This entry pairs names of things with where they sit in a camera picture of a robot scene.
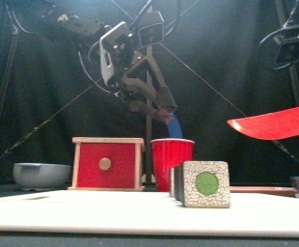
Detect blue curved strip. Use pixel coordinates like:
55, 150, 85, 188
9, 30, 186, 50
167, 112, 184, 140

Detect wooden plate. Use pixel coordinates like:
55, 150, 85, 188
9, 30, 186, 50
228, 185, 298, 198

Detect white cutting board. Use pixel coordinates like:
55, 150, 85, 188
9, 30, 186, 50
0, 188, 299, 239

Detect toy sushi piece red centre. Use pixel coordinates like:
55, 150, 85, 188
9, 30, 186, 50
168, 166, 183, 199

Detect thin grey cable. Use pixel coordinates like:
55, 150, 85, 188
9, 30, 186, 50
76, 41, 116, 95

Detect red wooden drawer box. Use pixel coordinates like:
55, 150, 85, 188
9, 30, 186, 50
67, 136, 145, 192

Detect metal frame post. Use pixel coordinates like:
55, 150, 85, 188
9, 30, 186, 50
143, 4, 156, 193
275, 0, 299, 155

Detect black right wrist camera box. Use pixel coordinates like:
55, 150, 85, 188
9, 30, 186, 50
274, 36, 299, 66

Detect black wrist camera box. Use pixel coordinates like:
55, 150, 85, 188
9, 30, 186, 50
274, 36, 299, 66
135, 11, 167, 48

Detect toy sushi piece green centre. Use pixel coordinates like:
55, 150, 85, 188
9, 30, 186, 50
178, 160, 232, 209

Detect grey bowl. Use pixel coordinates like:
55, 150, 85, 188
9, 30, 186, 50
12, 162, 73, 192

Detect black cloth backdrop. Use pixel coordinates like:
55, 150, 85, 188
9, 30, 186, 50
0, 0, 299, 194

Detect thin diagonal brace wire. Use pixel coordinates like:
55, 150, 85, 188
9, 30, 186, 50
108, 0, 299, 167
0, 0, 203, 171

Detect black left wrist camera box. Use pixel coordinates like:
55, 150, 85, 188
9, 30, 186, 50
135, 11, 167, 48

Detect red plastic cup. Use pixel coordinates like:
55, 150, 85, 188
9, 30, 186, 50
149, 137, 196, 193

